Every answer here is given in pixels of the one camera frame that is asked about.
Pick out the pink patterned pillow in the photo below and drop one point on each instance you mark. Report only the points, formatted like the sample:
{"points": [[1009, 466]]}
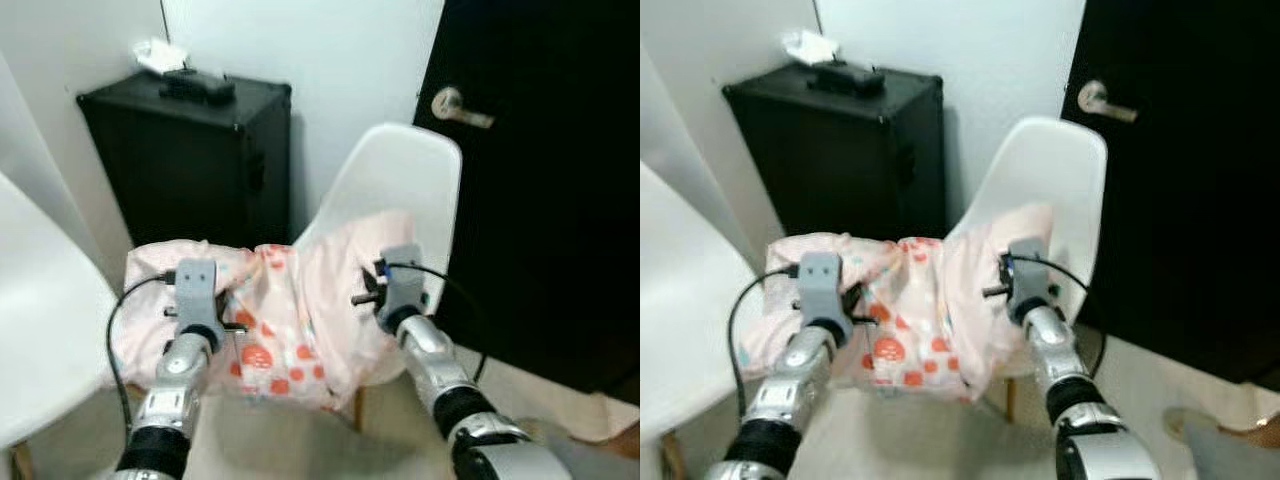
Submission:
{"points": [[920, 300], [285, 300]]}

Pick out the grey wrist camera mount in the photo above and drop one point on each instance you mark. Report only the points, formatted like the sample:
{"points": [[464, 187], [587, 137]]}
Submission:
{"points": [[405, 280], [822, 280], [198, 285], [1030, 275]]}

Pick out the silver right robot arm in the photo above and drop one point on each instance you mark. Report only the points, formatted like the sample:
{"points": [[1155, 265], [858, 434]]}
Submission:
{"points": [[1075, 400], [460, 400]]}

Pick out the black hard case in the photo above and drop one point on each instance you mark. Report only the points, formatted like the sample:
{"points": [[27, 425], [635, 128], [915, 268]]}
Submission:
{"points": [[180, 170], [835, 165]]}

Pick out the crumpled white tissue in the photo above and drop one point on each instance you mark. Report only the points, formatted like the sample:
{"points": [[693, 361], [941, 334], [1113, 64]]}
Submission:
{"points": [[808, 46], [158, 55]]}

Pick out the white plastic shell chair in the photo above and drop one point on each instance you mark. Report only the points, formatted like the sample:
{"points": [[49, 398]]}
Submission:
{"points": [[1050, 165], [400, 170], [40, 320], [690, 300]]}

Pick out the black door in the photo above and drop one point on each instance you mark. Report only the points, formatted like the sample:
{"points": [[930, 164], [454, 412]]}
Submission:
{"points": [[1190, 200], [540, 200]]}

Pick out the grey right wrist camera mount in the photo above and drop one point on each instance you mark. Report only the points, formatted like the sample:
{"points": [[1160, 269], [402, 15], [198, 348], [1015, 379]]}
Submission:
{"points": [[405, 280], [1030, 275]]}

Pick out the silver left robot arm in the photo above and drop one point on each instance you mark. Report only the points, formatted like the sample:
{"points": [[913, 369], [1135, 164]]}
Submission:
{"points": [[175, 390], [790, 390]]}

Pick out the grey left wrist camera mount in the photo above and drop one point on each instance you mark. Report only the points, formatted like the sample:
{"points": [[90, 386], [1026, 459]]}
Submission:
{"points": [[198, 285], [822, 280]]}

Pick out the small black box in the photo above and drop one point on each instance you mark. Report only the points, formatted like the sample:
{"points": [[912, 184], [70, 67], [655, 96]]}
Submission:
{"points": [[197, 87], [846, 79]]}

